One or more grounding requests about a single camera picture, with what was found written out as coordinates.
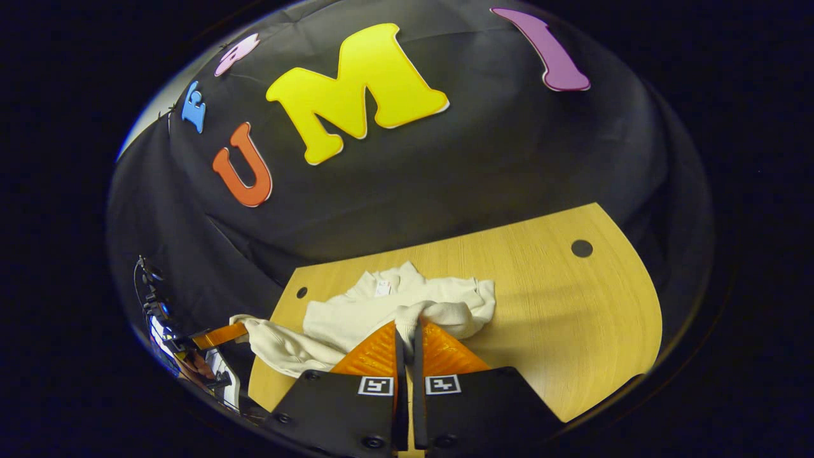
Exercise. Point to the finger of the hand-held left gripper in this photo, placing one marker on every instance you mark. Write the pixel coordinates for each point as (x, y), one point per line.
(219, 335)

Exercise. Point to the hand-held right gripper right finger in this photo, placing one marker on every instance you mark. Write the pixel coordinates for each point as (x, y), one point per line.
(477, 407)

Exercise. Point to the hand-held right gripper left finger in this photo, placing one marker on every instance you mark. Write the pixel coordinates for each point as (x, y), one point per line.
(343, 413)

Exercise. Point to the cream sweatshirt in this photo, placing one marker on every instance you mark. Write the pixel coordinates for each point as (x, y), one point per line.
(356, 318)

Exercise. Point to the black backdrop cloth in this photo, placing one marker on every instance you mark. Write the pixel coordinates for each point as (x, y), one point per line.
(477, 159)

